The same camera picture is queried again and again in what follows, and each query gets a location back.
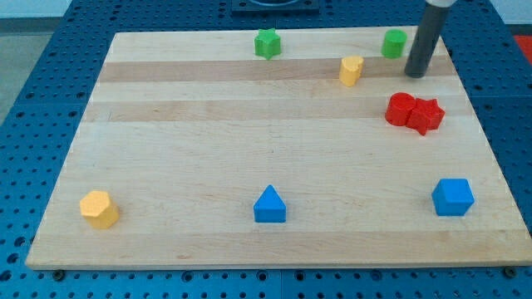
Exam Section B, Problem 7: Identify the yellow heart block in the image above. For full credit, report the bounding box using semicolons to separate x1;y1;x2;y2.
339;56;364;87

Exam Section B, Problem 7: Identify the blue triangle block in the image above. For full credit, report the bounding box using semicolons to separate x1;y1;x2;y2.
253;185;287;223

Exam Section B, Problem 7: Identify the wooden board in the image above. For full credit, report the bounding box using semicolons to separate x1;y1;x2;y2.
26;27;531;271

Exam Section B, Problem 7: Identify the green star block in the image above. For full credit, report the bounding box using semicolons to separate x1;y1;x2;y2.
254;28;282;60

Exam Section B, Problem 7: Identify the red cylinder block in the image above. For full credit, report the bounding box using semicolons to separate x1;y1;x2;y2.
385;92;416;126

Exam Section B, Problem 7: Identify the red star block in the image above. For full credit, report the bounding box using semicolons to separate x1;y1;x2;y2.
406;98;446;135

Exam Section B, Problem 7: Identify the green cylinder block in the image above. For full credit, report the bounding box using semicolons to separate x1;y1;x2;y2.
381;29;407;59

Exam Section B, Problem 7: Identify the yellow hexagon block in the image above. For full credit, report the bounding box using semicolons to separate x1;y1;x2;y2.
79;190;120;229

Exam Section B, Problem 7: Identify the blue cube block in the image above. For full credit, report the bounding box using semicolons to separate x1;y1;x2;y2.
431;179;475;216

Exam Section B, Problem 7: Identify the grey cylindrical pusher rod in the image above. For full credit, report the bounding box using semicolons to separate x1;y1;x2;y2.
404;0;456;79

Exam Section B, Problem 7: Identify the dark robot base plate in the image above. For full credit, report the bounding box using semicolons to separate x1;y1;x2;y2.
230;0;320;14

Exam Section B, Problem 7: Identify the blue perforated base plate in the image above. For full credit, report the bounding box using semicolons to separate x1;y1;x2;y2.
1;1;531;298

